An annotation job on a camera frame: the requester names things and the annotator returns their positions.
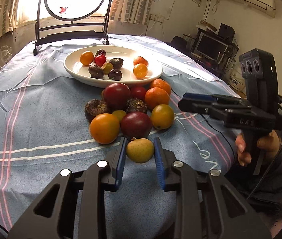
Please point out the large dark red plum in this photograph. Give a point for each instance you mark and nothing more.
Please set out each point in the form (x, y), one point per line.
(116, 96)

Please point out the yellow-red plum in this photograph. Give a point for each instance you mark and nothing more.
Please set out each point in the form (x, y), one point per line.
(162, 117)

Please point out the large mandarin orange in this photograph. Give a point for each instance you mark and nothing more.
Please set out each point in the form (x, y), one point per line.
(156, 96)

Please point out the dark cherry with stem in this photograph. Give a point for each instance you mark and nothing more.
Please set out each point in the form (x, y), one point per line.
(115, 74)

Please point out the small mandarin on plate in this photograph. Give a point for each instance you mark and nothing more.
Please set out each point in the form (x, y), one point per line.
(140, 60)

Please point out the red tomato fruit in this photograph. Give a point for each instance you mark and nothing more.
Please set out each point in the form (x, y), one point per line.
(138, 92)

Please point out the right striped curtain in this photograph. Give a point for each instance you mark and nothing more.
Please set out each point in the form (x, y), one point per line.
(131, 11)

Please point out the dark cherry on plate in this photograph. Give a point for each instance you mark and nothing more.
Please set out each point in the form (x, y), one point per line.
(100, 52)

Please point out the brown water chestnut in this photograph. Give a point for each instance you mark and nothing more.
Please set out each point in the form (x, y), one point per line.
(96, 72)
(116, 62)

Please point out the black camera box right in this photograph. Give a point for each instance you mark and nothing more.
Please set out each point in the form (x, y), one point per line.
(259, 72)

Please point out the black speaker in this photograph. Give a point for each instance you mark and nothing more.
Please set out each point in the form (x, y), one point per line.
(226, 32)

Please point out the small yellow longan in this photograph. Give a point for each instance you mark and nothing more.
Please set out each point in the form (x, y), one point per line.
(140, 150)

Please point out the large orange kumquat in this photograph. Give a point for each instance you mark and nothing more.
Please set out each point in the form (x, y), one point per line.
(87, 58)

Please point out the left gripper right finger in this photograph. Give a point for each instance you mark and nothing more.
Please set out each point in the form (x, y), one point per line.
(207, 205)

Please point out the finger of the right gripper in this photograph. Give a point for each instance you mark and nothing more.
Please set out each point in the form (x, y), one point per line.
(217, 108)
(210, 97)

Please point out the person's right hand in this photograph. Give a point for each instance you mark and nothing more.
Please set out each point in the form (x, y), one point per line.
(269, 144)

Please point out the red cherry tomato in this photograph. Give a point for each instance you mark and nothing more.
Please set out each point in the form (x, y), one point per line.
(100, 60)

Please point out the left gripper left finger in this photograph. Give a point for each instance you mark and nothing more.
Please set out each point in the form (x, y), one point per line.
(52, 213)

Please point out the white bucket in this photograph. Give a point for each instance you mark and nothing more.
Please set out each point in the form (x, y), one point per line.
(236, 80)

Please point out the black monitor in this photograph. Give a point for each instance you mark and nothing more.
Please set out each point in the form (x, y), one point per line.
(210, 48)

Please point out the white oval plate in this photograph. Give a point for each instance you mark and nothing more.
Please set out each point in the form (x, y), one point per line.
(80, 72)

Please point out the round screen on black stand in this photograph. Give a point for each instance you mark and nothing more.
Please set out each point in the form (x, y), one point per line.
(59, 20)

